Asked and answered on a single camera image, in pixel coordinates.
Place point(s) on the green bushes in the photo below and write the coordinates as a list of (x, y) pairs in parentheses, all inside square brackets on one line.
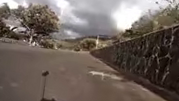
[(86, 45)]

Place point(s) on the pale pole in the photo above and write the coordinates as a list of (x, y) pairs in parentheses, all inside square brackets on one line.
[(97, 41)]

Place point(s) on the distant hill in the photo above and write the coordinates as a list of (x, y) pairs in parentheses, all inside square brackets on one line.
[(89, 37)]

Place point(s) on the grey asphalt road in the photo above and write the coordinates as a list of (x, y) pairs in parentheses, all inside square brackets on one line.
[(72, 84)]

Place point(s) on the broad leafy tree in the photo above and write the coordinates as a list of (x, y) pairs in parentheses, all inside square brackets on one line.
[(39, 19)]

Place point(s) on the building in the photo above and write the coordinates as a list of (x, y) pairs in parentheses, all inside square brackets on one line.
[(13, 24)]

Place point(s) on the row of green trees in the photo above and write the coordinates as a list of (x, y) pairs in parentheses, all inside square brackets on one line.
[(169, 17)]

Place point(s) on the dark stone wall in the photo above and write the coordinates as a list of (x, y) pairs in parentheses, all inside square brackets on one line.
[(164, 57)]

